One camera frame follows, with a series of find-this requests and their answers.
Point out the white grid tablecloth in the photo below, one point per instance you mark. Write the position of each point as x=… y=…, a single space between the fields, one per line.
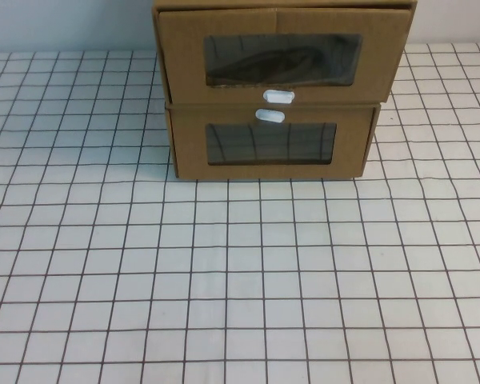
x=144 y=280

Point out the brown cardboard drawer with window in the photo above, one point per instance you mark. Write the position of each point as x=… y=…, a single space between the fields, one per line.
x=192 y=144
x=180 y=60

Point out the lower cardboard drawer with window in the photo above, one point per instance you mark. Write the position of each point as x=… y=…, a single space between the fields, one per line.
x=169 y=140

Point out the brown cardboard box shell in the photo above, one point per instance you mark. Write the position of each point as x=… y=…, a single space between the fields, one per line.
x=284 y=4

